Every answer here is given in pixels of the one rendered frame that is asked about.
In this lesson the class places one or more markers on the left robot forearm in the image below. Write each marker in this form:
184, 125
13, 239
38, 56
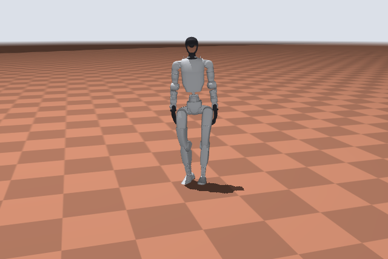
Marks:
213, 97

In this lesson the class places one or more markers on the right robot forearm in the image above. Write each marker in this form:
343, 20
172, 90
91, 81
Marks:
173, 97

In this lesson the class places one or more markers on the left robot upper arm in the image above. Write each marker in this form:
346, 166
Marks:
210, 74

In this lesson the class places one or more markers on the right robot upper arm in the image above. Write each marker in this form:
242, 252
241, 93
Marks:
175, 75

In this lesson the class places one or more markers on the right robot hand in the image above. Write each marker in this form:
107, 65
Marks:
173, 110

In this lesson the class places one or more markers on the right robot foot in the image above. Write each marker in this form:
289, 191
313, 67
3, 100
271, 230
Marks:
188, 179

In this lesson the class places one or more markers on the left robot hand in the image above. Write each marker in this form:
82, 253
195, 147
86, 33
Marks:
215, 114

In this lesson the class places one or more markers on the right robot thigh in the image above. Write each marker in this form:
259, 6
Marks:
181, 128

